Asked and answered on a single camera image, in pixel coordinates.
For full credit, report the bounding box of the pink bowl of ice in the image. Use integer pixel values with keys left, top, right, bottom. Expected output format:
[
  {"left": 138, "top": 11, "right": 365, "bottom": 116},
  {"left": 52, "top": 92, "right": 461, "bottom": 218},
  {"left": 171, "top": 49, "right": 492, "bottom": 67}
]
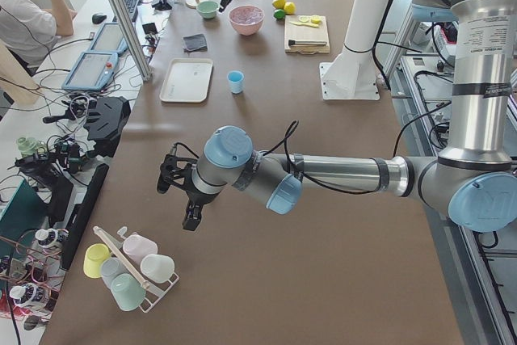
[{"left": 229, "top": 5, "right": 264, "bottom": 36}]

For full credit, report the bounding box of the white plastic cup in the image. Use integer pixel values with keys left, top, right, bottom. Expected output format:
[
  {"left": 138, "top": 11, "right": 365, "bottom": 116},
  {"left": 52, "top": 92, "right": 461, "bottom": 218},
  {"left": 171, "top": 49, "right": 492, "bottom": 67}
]
[{"left": 140, "top": 254, "right": 175, "bottom": 284}]

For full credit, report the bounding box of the pink plastic cup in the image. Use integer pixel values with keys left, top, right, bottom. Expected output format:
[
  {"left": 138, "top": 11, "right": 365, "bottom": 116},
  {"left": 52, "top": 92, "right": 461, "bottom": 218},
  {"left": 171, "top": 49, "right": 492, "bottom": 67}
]
[{"left": 122, "top": 234, "right": 158, "bottom": 265}]

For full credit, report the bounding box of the blue plastic cup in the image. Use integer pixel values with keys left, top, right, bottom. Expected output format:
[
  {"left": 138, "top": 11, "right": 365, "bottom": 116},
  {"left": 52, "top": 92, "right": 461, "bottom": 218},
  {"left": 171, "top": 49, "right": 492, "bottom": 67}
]
[{"left": 227, "top": 70, "right": 245, "bottom": 95}]

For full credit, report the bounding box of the grey plastic cup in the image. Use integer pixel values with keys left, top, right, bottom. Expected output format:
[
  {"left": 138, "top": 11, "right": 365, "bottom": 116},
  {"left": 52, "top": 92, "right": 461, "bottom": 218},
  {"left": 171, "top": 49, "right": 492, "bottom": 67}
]
[{"left": 100, "top": 257, "right": 124, "bottom": 288}]

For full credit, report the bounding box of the green plastic cup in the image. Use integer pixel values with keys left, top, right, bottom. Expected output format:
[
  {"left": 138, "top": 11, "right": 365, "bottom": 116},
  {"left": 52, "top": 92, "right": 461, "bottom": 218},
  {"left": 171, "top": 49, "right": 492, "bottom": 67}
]
[{"left": 110, "top": 273, "right": 145, "bottom": 311}]

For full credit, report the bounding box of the yellow plastic cup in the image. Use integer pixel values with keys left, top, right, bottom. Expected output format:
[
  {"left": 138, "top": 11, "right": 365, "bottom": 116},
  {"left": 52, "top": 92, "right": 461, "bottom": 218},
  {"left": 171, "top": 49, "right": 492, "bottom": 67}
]
[{"left": 83, "top": 243, "right": 111, "bottom": 279}]

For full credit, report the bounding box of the green bowl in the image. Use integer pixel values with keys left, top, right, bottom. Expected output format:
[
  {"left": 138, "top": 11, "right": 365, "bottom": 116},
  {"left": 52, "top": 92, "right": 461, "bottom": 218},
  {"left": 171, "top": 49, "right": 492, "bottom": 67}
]
[{"left": 196, "top": 0, "right": 219, "bottom": 19}]

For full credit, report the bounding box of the whole yellow lemon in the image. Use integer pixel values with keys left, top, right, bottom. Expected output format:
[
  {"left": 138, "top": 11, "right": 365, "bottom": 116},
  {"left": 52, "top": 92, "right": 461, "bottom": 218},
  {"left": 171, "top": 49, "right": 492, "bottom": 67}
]
[
  {"left": 283, "top": 2, "right": 296, "bottom": 15},
  {"left": 271, "top": 0, "right": 286, "bottom": 9}
]

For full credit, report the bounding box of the green lime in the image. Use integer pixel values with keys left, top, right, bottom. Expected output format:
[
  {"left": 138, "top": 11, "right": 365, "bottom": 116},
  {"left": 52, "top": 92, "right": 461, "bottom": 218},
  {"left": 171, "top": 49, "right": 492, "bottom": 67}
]
[{"left": 273, "top": 9, "right": 286, "bottom": 20}]

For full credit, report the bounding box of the grey folded cloth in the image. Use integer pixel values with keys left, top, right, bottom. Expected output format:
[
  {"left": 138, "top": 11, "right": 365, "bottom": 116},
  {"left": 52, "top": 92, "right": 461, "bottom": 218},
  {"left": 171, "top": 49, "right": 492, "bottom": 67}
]
[{"left": 182, "top": 33, "right": 208, "bottom": 53}]

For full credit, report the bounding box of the bamboo cutting board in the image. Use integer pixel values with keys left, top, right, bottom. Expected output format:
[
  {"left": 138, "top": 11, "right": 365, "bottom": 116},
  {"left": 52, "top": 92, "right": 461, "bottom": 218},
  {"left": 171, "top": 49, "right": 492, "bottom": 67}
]
[{"left": 284, "top": 15, "right": 330, "bottom": 54}]

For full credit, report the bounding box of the steel muddler black cap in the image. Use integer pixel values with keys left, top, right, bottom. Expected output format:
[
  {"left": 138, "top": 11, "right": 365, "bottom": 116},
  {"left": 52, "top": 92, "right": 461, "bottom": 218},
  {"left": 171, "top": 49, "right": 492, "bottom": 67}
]
[{"left": 288, "top": 40, "right": 327, "bottom": 46}]

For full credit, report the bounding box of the yellow plastic knife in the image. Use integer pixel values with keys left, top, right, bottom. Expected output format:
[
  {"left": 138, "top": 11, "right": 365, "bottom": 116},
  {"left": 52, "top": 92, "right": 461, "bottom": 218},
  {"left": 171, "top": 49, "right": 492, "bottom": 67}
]
[{"left": 288, "top": 20, "right": 320, "bottom": 28}]

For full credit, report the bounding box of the cream rabbit tray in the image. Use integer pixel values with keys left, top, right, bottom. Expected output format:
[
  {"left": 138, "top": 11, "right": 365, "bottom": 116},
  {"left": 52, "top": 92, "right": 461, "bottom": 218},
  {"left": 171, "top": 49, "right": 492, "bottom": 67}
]
[{"left": 159, "top": 58, "right": 213, "bottom": 103}]

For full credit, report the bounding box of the black flat case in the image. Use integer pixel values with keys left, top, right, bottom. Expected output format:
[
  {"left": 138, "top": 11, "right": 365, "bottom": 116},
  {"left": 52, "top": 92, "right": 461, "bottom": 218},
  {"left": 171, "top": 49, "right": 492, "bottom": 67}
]
[{"left": 60, "top": 163, "right": 109, "bottom": 271}]

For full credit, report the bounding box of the teach pendant far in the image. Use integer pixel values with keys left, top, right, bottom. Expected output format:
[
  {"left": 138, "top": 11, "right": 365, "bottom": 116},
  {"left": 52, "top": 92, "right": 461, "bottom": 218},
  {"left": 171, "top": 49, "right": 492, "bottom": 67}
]
[{"left": 90, "top": 23, "right": 128, "bottom": 55}]

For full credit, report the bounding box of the teach pendant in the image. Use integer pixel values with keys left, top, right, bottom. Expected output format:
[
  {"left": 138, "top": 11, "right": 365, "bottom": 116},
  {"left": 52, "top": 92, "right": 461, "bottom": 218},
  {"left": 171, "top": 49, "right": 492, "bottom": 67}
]
[
  {"left": 61, "top": 51, "right": 119, "bottom": 91},
  {"left": 90, "top": 23, "right": 128, "bottom": 55}
]

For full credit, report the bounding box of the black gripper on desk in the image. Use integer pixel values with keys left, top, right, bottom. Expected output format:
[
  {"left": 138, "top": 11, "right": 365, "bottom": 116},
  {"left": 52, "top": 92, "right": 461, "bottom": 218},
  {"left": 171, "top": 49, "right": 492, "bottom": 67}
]
[{"left": 42, "top": 97, "right": 131, "bottom": 158}]

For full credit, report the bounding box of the black computer mouse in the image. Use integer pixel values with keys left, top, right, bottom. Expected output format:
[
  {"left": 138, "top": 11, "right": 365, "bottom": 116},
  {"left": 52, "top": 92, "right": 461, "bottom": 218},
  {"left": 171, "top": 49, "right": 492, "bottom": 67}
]
[{"left": 91, "top": 13, "right": 107, "bottom": 25}]

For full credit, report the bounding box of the bottle in copper rack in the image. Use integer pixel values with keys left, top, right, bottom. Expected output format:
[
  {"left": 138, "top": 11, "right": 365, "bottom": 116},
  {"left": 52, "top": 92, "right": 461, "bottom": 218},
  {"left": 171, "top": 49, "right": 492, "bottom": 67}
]
[{"left": 35, "top": 228, "right": 68, "bottom": 250}]

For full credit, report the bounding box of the teach pendant near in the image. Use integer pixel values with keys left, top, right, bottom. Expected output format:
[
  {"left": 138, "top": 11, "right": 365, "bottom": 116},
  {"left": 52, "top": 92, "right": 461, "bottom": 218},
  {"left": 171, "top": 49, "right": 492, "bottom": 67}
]
[{"left": 61, "top": 51, "right": 119, "bottom": 91}]

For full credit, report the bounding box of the seated person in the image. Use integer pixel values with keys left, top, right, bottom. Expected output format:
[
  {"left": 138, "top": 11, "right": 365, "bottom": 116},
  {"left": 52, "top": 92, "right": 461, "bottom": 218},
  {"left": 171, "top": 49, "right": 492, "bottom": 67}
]
[{"left": 1, "top": 0, "right": 77, "bottom": 66}]

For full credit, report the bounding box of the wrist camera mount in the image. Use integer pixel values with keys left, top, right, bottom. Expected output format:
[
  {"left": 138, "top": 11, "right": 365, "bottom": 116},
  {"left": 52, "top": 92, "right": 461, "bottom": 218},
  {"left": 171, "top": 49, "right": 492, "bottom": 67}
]
[{"left": 157, "top": 142, "right": 199, "bottom": 194}]

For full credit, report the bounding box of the wooden rack handle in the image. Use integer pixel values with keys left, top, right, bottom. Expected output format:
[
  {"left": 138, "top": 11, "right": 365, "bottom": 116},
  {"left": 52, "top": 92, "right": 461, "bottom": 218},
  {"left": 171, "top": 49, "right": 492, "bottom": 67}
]
[{"left": 93, "top": 226, "right": 150, "bottom": 290}]

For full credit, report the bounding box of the white wire cup rack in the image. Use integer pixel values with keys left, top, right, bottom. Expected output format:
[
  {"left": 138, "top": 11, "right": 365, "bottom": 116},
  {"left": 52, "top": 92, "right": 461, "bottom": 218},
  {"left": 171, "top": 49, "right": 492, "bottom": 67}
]
[{"left": 121, "top": 248, "right": 179, "bottom": 313}]

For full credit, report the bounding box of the aluminium frame post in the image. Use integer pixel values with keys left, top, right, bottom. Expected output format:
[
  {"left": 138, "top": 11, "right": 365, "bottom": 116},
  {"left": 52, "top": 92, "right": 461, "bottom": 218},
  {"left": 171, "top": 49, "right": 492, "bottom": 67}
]
[{"left": 108, "top": 0, "right": 152, "bottom": 82}]

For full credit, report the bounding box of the copper wire bottle rack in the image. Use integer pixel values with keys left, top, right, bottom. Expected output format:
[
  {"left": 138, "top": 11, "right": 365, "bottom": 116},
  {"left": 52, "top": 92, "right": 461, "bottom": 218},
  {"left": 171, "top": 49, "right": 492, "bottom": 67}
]
[{"left": 1, "top": 230, "right": 65, "bottom": 316}]

